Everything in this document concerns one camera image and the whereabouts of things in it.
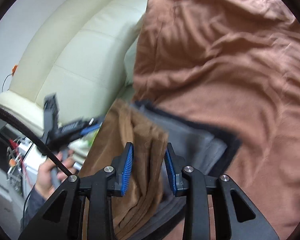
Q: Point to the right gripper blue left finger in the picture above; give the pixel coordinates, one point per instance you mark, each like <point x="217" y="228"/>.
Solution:
<point x="123" y="167"/>

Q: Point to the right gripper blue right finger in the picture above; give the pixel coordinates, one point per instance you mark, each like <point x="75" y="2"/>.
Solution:
<point x="174" y="168"/>

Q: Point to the brown printed t-shirt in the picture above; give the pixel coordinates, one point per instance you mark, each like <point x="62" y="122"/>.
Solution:
<point x="135" y="146"/>

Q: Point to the person's left forearm sleeve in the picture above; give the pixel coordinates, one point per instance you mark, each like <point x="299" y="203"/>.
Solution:
<point x="34" y="202"/>

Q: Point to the folded grey clothes stack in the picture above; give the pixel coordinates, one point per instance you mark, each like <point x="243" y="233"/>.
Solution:
<point x="205" y="147"/>

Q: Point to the person's left hand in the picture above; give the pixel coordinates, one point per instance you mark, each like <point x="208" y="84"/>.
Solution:
<point x="44" y="184"/>

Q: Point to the green tissue pack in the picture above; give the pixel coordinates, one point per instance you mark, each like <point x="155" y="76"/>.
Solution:
<point x="81" y="147"/>

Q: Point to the cream padded headboard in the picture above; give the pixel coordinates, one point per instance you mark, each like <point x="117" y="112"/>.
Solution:
<point x="78" y="54"/>

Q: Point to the salmon pink bed blanket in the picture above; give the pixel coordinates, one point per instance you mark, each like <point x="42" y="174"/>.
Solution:
<point x="233" y="64"/>

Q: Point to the white wire shelf unit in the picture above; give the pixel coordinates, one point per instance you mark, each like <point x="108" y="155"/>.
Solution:
<point x="14" y="146"/>

